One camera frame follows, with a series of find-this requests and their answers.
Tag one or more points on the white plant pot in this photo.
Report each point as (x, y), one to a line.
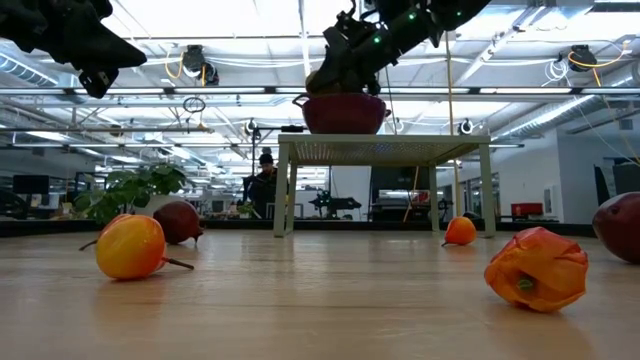
(155, 201)

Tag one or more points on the dark red pointed fruit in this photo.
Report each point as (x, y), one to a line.
(175, 220)

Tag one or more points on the orange bell pepper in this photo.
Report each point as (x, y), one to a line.
(540, 270)

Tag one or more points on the yellow-orange peach with stem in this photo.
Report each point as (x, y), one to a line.
(130, 247)

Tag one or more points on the large dark red fruit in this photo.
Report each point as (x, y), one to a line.
(620, 225)

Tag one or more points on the red box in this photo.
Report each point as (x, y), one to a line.
(526, 209)

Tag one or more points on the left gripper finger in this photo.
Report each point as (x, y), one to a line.
(107, 50)

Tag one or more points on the green leafy plant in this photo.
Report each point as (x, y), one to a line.
(125, 190)

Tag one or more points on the black monitor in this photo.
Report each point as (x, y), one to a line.
(30, 185)
(400, 177)

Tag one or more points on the small orange fruit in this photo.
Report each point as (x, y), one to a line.
(461, 231)

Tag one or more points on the pale green perforated metal shelf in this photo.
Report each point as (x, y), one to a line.
(380, 149)

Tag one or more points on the magenta colander bowl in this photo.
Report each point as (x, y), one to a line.
(342, 115)

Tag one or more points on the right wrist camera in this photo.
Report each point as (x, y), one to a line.
(337, 45)

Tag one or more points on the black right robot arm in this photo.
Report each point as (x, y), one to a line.
(440, 15)

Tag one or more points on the black background robot arm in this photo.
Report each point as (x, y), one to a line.
(332, 203)

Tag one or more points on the red-orange peach with stem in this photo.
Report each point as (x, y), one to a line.
(112, 221)

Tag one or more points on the person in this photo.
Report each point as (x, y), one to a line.
(265, 190)

